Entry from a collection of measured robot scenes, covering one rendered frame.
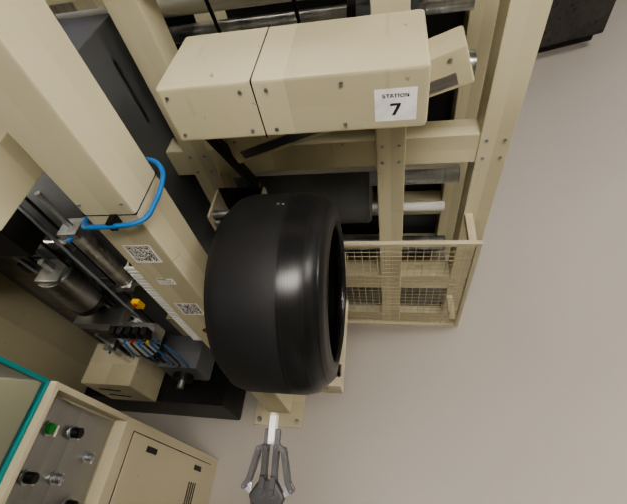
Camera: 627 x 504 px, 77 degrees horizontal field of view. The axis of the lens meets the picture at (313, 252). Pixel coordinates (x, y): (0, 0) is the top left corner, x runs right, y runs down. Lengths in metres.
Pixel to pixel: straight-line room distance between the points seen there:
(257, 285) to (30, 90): 0.55
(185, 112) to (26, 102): 0.35
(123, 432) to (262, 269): 0.88
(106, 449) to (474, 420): 1.67
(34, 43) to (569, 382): 2.47
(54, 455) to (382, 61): 1.35
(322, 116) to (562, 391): 1.96
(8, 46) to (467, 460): 2.21
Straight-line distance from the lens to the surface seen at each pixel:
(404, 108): 0.94
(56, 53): 0.84
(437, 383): 2.36
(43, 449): 1.43
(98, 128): 0.88
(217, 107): 1.00
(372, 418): 2.29
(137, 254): 1.08
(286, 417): 2.34
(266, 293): 0.94
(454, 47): 1.05
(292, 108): 0.96
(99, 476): 1.62
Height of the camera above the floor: 2.23
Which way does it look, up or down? 53 degrees down
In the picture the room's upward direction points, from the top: 15 degrees counter-clockwise
